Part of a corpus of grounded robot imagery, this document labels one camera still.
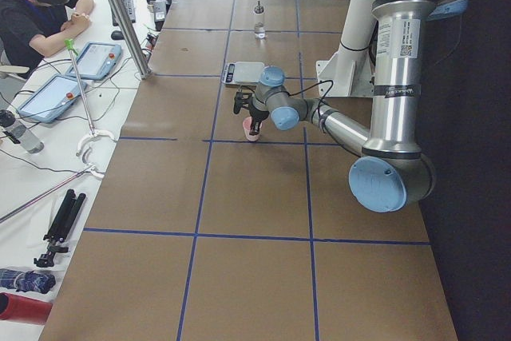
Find near blue teach pendant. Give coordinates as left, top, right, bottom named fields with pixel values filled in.
left=18, top=74, right=81, bottom=123

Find clear plastic water bottle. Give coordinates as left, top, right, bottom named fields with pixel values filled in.
left=1, top=109, right=44, bottom=153

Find pink plastic cup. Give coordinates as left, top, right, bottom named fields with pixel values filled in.
left=242, top=117, right=261, bottom=141

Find seated person in black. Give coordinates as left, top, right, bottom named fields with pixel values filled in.
left=1, top=0, right=95, bottom=79

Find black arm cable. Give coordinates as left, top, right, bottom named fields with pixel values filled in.
left=287, top=79, right=360, bottom=150

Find black computer keyboard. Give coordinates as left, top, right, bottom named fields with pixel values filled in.
left=121, top=0, right=136, bottom=23

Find far blue teach pendant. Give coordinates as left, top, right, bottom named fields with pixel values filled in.
left=65, top=39, right=122, bottom=81

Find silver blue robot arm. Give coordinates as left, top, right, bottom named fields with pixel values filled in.
left=235, top=0, right=469, bottom=212

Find blue teach pendant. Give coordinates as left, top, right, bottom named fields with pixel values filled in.
left=18, top=74, right=81, bottom=123
left=65, top=39, right=122, bottom=81

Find red cylindrical bottle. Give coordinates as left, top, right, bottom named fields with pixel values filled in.
left=1, top=293, right=53, bottom=325

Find black power box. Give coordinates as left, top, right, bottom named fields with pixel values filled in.
left=153, top=0, right=167, bottom=31

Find blue folded umbrella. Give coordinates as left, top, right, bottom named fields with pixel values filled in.
left=1, top=268, right=56, bottom=294

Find green handled reacher grabber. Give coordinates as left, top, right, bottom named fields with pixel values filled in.
left=65, top=38, right=117, bottom=157

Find silver digital kitchen scale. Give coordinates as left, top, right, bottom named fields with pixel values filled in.
left=222, top=61, right=265, bottom=86

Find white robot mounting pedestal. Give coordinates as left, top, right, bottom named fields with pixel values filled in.
left=315, top=0, right=380, bottom=99

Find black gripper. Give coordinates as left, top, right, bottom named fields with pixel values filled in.
left=248, top=105, right=267, bottom=136

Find black folded tripod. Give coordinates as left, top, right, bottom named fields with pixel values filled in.
left=34, top=189, right=86, bottom=268

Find aluminium frame post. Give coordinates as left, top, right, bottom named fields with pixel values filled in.
left=108, top=0, right=151, bottom=79

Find black computer mouse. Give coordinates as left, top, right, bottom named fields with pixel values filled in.
left=110, top=30, right=124, bottom=41

